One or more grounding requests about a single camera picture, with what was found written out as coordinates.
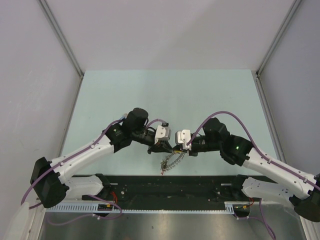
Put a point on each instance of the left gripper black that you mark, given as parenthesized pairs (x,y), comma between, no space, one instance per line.
(163,146)

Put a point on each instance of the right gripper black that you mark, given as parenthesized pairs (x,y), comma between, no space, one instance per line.
(179,148)

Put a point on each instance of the large metal keyring organizer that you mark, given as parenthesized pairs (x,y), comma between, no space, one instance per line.
(170,161)

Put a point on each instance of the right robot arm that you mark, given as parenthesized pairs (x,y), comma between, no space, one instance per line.
(289,186)

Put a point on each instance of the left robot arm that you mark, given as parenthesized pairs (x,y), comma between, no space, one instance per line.
(54,180)

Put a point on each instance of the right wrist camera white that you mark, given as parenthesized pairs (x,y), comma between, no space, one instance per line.
(183,138)

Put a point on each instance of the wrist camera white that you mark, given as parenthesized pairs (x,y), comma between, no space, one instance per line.
(162,133)
(183,138)

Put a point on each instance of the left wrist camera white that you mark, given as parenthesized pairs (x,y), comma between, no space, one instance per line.
(162,133)

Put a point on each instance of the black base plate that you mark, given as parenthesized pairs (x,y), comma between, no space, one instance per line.
(170,192)

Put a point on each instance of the white slotted cable duct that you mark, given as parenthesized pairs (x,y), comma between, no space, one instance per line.
(105,208)

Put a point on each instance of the left aluminium frame post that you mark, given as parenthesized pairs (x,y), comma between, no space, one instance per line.
(57,30)

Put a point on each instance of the aluminium frame post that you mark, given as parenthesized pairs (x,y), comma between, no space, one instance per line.
(57,30)
(279,35)

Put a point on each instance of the right aluminium frame post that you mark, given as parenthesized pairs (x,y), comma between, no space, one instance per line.
(279,35)

